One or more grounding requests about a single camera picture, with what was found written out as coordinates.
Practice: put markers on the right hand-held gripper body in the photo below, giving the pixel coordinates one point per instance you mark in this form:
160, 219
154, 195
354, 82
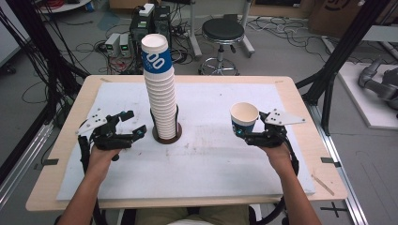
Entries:
269, 139

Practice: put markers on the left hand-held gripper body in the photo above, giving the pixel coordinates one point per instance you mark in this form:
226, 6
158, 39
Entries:
109, 139

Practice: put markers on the stack of white paper cups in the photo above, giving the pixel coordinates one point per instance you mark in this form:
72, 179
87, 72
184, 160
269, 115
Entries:
159, 93

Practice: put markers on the white round table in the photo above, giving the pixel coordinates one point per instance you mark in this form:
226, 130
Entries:
68, 7

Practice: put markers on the aluminium rail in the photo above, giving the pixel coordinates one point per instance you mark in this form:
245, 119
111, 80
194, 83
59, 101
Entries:
341, 175
22, 168

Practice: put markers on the cardboard box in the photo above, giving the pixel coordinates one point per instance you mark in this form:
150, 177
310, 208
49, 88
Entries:
331, 18

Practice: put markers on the black metal frame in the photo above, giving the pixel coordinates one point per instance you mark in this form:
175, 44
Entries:
344, 47

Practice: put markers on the person's left hand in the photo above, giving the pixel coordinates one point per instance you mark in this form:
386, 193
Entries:
101, 159

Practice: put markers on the person's olive trousers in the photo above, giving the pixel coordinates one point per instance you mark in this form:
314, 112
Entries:
156, 217

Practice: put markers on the grey power supply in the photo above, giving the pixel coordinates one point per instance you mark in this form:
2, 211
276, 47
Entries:
112, 45
125, 45

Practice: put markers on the white power strip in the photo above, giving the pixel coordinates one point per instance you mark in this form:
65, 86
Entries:
146, 9

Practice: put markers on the black computer tower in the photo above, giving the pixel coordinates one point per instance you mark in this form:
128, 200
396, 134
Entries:
162, 22
140, 29

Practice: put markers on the white floor board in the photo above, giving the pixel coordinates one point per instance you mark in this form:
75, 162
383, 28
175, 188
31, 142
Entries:
359, 103

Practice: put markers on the thin wooden stick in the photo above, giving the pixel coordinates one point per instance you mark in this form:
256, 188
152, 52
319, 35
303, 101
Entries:
323, 185

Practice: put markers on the white foam mat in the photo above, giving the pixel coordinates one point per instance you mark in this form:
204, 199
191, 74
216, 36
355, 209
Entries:
203, 162

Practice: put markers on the blue and white paper cup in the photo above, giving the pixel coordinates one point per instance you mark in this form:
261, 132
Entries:
244, 114

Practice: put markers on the wooden table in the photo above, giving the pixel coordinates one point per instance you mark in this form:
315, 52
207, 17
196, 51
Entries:
300, 93

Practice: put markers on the black round stool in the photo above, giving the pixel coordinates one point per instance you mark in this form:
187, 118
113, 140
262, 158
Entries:
222, 29

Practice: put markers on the white metal stand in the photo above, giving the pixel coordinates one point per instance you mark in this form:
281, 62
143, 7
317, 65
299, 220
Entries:
194, 40

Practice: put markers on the person's right hand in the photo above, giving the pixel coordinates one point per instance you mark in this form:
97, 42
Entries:
280, 157

